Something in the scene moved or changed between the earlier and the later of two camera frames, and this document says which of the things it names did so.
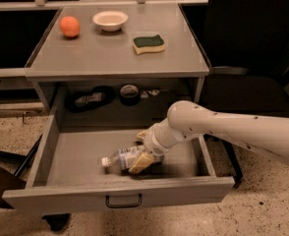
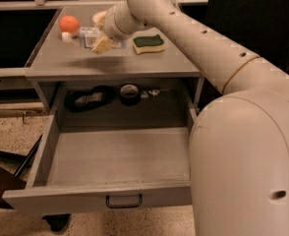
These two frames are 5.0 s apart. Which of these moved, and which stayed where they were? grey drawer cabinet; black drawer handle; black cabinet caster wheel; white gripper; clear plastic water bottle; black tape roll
Moved: white gripper; clear plastic water bottle
Stayed: grey drawer cabinet; black cabinet caster wheel; black drawer handle; black tape roll
